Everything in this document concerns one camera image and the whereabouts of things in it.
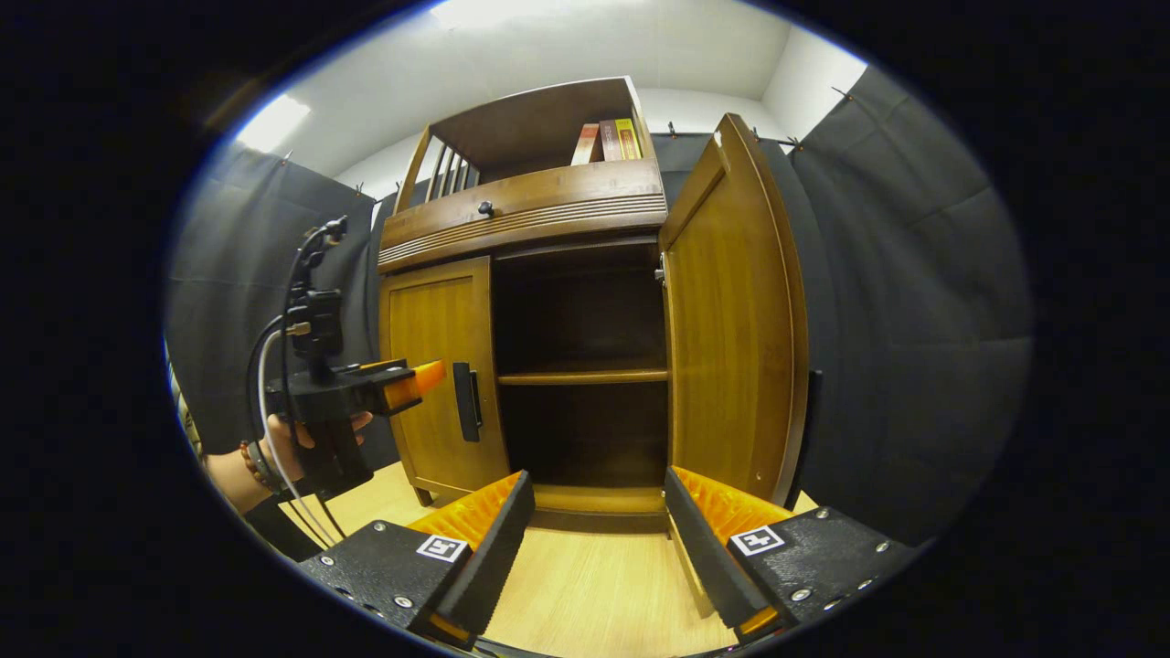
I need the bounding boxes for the wooden double-door shoe cabinet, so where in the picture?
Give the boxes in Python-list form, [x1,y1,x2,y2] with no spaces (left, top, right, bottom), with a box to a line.
[378,76,813,536]

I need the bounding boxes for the wooden inner cabinet shelf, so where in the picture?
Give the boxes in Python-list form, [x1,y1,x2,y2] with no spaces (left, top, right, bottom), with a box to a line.
[496,368,670,386]

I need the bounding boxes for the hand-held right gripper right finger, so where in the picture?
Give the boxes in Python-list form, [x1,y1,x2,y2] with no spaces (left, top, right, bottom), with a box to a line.
[665,466,920,645]

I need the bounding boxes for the black backdrop cloth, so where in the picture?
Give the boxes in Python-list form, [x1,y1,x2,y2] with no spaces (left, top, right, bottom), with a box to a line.
[165,64,1034,545]

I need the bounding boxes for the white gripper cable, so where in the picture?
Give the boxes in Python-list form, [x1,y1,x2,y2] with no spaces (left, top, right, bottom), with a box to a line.
[256,327,339,549]

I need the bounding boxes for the wooden cabinet door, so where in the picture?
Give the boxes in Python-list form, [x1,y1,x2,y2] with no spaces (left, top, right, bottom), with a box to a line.
[658,112,813,508]
[379,256,511,499]

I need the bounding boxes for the black right door handle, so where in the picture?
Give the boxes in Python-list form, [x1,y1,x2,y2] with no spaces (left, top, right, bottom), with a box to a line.
[784,370,824,511]

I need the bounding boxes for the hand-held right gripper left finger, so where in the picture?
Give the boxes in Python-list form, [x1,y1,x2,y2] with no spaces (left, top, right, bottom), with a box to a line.
[297,471,536,650]

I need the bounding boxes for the beaded bracelet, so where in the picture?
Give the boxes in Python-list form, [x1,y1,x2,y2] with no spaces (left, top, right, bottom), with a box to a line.
[240,440,277,492]

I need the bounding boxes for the black door handle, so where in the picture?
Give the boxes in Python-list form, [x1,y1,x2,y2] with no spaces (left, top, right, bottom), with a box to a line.
[452,362,483,443]
[784,370,824,511]

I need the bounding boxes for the small ceiling light panel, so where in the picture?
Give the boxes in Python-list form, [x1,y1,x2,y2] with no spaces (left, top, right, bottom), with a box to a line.
[236,94,312,154]

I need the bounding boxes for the wooden cabinet drawer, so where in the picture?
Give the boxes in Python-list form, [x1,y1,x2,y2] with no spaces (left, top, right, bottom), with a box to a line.
[378,157,668,275]

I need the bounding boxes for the black left door handle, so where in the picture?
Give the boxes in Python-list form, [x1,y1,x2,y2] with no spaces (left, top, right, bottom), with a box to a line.
[452,362,483,443]

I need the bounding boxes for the large ceiling light panel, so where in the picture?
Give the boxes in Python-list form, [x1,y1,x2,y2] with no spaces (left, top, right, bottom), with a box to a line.
[430,0,590,30]

